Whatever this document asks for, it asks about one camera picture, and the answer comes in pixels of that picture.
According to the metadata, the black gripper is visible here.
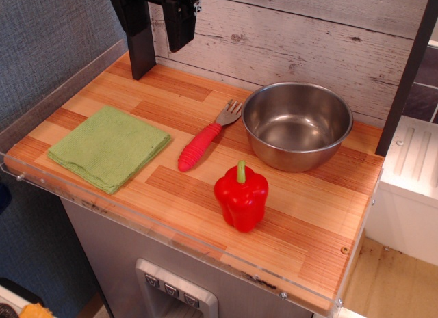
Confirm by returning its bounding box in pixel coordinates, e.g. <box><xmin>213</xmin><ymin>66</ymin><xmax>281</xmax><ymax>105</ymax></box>
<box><xmin>110</xmin><ymin>0</ymin><xmax>199</xmax><ymax>53</ymax></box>

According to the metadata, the red handled metal fork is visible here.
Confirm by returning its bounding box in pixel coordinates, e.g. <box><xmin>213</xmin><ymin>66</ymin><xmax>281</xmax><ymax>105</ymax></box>
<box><xmin>177</xmin><ymin>100</ymin><xmax>242</xmax><ymax>172</ymax></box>

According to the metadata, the green folded cloth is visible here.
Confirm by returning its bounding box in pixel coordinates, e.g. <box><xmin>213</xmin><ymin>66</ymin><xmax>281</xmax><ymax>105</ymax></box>
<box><xmin>48</xmin><ymin>106</ymin><xmax>171</xmax><ymax>194</ymax></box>

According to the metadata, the stainless steel bowl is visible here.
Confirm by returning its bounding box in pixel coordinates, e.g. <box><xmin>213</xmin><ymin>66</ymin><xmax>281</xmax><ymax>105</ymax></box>
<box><xmin>242</xmin><ymin>82</ymin><xmax>353</xmax><ymax>172</ymax></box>

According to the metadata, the red toy bell pepper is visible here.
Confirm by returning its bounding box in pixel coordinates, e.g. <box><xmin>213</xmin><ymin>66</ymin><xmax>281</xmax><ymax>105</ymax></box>
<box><xmin>214</xmin><ymin>161</ymin><xmax>269</xmax><ymax>233</ymax></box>

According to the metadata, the grey toy kitchen cabinet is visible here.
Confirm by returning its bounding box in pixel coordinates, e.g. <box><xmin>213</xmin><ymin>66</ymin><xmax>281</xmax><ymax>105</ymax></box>
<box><xmin>62</xmin><ymin>200</ymin><xmax>313</xmax><ymax>317</ymax></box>

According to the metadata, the clear acrylic edge guard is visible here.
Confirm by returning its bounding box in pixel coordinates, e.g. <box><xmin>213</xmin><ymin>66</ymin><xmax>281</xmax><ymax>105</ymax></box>
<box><xmin>2</xmin><ymin>155</ymin><xmax>347</xmax><ymax>317</ymax></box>

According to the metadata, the silver dispenser panel with buttons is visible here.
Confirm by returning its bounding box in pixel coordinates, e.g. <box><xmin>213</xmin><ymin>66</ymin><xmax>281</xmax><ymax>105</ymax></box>
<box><xmin>136</xmin><ymin>258</ymin><xmax>219</xmax><ymax>317</ymax></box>

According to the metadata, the white toy sink unit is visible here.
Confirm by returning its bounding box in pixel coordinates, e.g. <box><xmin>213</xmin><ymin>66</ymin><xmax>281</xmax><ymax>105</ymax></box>
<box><xmin>364</xmin><ymin>40</ymin><xmax>438</xmax><ymax>267</ymax></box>

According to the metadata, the orange object bottom left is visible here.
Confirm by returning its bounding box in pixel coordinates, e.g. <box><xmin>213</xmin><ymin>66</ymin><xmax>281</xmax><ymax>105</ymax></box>
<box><xmin>18</xmin><ymin>303</ymin><xmax>54</xmax><ymax>318</ymax></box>

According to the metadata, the dark left frame post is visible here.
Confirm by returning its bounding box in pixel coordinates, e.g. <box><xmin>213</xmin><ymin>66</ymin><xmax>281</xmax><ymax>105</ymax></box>
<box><xmin>127</xmin><ymin>26</ymin><xmax>156</xmax><ymax>80</ymax></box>

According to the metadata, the dark frame post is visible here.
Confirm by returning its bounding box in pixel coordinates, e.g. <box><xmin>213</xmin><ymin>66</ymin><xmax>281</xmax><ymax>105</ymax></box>
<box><xmin>375</xmin><ymin>0</ymin><xmax>437</xmax><ymax>157</ymax></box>
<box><xmin>127</xmin><ymin>26</ymin><xmax>156</xmax><ymax>80</ymax></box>

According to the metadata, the dark right frame post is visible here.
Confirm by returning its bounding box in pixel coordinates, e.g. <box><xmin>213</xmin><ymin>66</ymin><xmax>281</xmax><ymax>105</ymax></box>
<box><xmin>375</xmin><ymin>0</ymin><xmax>437</xmax><ymax>157</ymax></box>

